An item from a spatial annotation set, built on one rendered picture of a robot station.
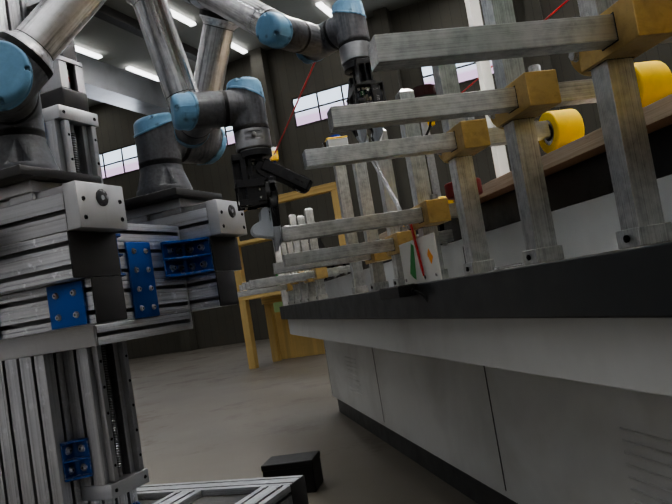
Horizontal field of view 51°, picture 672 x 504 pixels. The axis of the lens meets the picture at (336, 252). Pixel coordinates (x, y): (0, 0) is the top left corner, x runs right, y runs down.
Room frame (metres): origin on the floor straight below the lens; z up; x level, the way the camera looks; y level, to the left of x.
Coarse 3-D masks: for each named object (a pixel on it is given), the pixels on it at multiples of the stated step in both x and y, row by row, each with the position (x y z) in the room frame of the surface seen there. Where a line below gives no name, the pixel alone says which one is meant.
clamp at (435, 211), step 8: (432, 200) 1.47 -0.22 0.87; (440, 200) 1.47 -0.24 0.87; (424, 208) 1.48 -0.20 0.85; (432, 208) 1.47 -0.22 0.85; (440, 208) 1.47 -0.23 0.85; (448, 208) 1.47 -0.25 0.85; (424, 216) 1.49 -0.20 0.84; (432, 216) 1.46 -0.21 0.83; (440, 216) 1.47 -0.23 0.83; (448, 216) 1.47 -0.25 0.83; (416, 224) 1.55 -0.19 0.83; (424, 224) 1.50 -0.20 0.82; (432, 224) 1.50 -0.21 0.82; (440, 224) 1.54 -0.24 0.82
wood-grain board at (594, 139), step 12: (648, 108) 1.00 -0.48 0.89; (660, 108) 0.98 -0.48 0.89; (648, 120) 1.00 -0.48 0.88; (660, 120) 0.98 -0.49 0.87; (600, 132) 1.12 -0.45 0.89; (648, 132) 1.07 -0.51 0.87; (576, 144) 1.20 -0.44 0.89; (588, 144) 1.16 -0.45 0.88; (600, 144) 1.13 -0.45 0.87; (552, 156) 1.28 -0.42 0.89; (564, 156) 1.24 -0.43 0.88; (576, 156) 1.20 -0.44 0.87; (588, 156) 1.23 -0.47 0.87; (552, 168) 1.31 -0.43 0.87; (564, 168) 1.34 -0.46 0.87; (492, 180) 1.54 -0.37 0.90; (504, 180) 1.48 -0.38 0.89; (492, 192) 1.55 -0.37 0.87; (504, 192) 1.58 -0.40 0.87
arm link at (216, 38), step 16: (208, 16) 1.83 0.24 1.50; (208, 32) 1.85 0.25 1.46; (224, 32) 1.86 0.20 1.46; (208, 48) 1.86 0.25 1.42; (224, 48) 1.87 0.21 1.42; (208, 64) 1.88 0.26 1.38; (224, 64) 1.90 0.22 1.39; (208, 80) 1.89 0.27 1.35; (208, 144) 1.95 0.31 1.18; (224, 144) 2.00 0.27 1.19; (192, 160) 1.95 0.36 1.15; (208, 160) 1.99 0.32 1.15
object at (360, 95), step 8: (352, 64) 1.56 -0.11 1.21; (360, 64) 1.55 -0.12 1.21; (368, 64) 1.55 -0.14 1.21; (344, 72) 1.59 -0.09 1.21; (352, 72) 1.60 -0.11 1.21; (360, 72) 1.56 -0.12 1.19; (368, 72) 1.57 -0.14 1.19; (360, 80) 1.54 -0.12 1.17; (368, 80) 1.54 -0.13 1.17; (352, 88) 1.54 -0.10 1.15; (360, 88) 1.55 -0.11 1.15; (368, 88) 1.54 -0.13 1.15; (376, 88) 1.54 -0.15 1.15; (352, 96) 1.57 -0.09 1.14; (360, 96) 1.55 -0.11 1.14; (368, 96) 1.55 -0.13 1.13; (376, 96) 1.54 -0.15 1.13; (384, 96) 1.54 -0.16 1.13
